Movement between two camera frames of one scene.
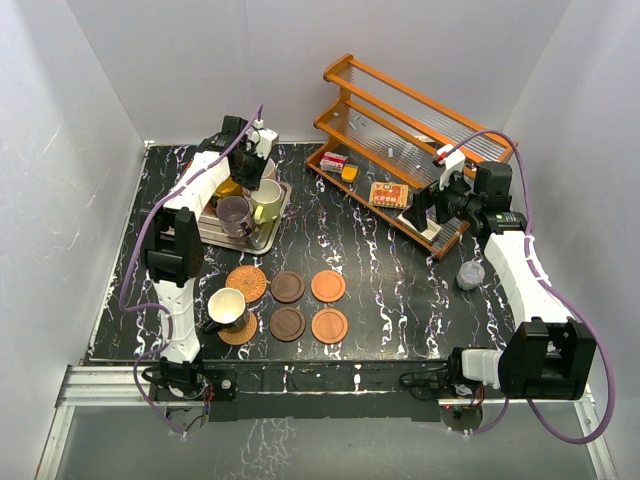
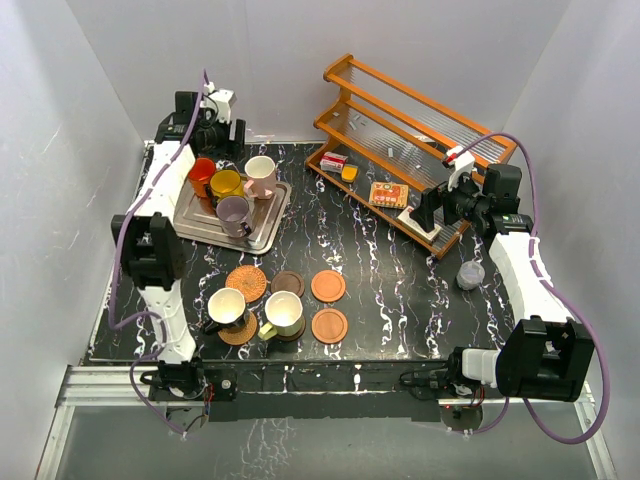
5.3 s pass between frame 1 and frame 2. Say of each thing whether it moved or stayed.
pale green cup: moved
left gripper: moved
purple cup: stayed
